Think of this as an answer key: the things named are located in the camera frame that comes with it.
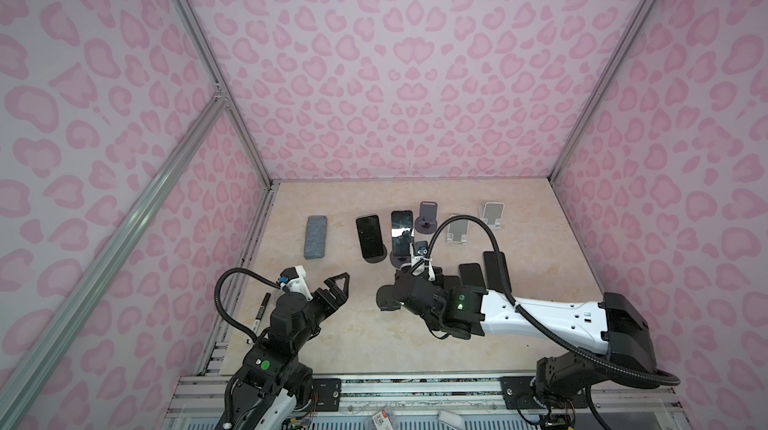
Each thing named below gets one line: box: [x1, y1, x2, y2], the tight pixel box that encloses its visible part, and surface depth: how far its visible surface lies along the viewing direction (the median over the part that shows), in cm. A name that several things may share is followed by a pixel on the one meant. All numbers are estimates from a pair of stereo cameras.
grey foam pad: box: [304, 215, 328, 260], surface depth 103 cm
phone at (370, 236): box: [356, 215, 384, 259], surface depth 92 cm
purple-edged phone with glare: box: [391, 210, 414, 257], surface depth 94 cm
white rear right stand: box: [482, 202, 505, 230], surface depth 106 cm
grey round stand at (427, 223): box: [415, 201, 438, 234], surface depth 103 cm
